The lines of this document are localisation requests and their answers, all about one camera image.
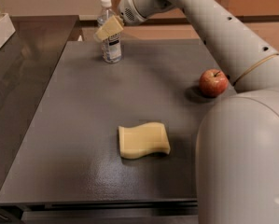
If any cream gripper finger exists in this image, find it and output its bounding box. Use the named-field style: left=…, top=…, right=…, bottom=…
left=94, top=15, right=124, bottom=42

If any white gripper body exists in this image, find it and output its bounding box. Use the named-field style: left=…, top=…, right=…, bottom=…
left=118, top=0, right=146, bottom=26

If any clear plastic water bottle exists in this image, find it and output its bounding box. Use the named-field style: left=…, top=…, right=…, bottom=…
left=97, top=0, right=122, bottom=63

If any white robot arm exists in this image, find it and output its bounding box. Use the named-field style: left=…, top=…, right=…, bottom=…
left=95, top=0, right=279, bottom=224

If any red apple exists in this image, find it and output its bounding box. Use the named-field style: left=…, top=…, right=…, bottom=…
left=199, top=69, right=229, bottom=97

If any dark side table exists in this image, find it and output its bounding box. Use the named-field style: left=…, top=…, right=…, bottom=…
left=0, top=15, right=79, bottom=190

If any white box on side table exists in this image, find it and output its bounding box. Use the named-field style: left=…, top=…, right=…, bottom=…
left=0, top=13, right=16, bottom=48

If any yellow wavy sponge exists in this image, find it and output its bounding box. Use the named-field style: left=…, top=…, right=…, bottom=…
left=119, top=122, right=171, bottom=160

